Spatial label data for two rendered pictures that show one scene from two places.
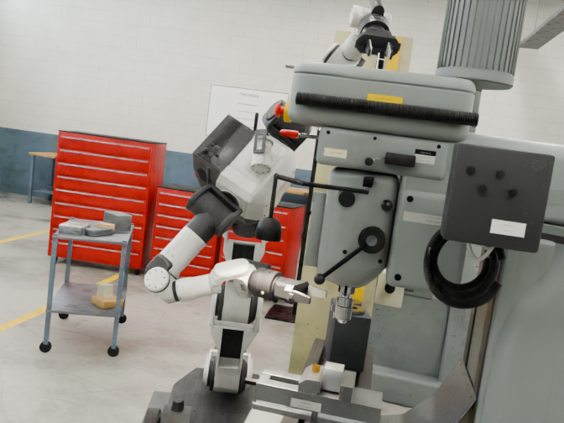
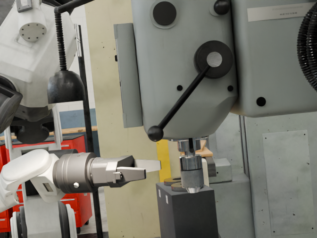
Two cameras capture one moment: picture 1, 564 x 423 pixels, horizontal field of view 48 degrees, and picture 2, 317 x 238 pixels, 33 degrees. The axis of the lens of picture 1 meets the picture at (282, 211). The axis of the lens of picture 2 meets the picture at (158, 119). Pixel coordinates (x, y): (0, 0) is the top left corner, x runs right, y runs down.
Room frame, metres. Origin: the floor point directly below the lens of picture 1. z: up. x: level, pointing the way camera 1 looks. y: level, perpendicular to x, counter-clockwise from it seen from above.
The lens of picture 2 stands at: (0.65, 0.06, 1.41)
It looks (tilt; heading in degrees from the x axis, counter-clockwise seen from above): 3 degrees down; 349
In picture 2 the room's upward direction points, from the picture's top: 6 degrees counter-clockwise
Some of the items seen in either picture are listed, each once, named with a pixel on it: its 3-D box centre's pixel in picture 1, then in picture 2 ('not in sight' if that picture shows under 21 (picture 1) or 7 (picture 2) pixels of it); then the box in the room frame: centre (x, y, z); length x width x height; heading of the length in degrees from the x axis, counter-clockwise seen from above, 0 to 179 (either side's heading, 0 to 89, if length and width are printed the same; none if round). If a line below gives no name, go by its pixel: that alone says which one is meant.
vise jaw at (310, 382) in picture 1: (312, 378); not in sight; (1.69, -0.15, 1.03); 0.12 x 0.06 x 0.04; 170
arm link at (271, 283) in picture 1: (282, 289); (101, 173); (1.83, -0.03, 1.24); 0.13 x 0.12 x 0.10; 152
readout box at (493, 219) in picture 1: (495, 196); not in sight; (1.36, -0.45, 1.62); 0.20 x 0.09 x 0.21; 81
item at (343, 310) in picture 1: (343, 309); (191, 173); (1.73, -0.21, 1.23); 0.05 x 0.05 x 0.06
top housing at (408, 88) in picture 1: (379, 104); not in sight; (1.73, -0.22, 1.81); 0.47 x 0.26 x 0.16; 81
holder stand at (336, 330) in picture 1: (347, 331); (186, 215); (2.15, -0.28, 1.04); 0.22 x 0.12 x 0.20; 0
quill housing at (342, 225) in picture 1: (357, 226); (182, 58); (1.73, -0.21, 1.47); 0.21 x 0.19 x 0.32; 171
